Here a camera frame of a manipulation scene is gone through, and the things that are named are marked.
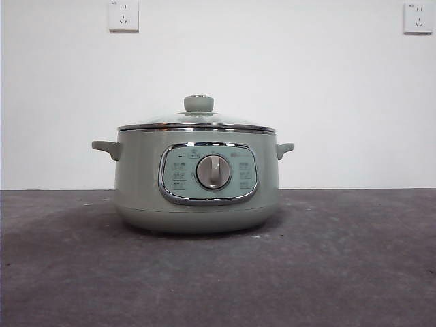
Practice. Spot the glass lid with green knob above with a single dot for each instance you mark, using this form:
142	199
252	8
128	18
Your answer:
199	103

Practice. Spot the green electric cooking pot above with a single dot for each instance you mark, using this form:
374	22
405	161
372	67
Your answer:
136	177

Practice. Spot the white wall socket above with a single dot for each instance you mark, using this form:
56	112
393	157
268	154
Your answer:
124	16
418	19

